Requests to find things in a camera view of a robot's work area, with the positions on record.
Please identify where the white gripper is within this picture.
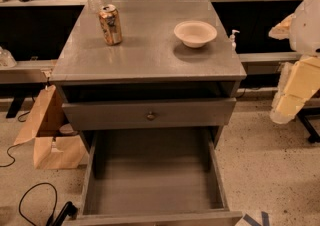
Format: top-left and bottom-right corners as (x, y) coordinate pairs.
(268, 14), (320, 124)

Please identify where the orange soda can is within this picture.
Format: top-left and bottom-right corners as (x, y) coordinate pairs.
(98, 4), (122, 46)

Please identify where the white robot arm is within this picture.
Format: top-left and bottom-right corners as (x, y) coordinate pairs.
(269, 0), (320, 124)

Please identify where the round brass drawer knob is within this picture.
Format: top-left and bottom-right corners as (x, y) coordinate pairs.
(147, 112), (156, 121)

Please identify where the open grey middle drawer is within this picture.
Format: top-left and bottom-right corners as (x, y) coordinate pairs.
(63, 127), (242, 226)

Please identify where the grey drawer cabinet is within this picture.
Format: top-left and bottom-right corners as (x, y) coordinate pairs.
(49, 0), (248, 148)

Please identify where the grey top drawer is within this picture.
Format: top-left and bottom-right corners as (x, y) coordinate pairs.
(62, 98), (236, 130)

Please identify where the black table leg base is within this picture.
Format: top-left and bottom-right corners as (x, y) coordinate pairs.
(297, 107), (320, 143)

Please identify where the hand sanitizer pump bottle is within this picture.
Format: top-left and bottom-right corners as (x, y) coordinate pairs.
(229, 29), (240, 51)

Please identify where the white bowl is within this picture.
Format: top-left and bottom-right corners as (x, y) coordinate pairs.
(174, 21), (217, 48)

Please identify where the brown cardboard box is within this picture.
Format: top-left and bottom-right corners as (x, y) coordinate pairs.
(14, 85), (86, 169)

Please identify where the clear plastic container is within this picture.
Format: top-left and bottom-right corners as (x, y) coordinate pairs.
(0, 47), (17, 69)

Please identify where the black floor cable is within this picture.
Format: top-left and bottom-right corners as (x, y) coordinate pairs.
(18, 182), (58, 226)

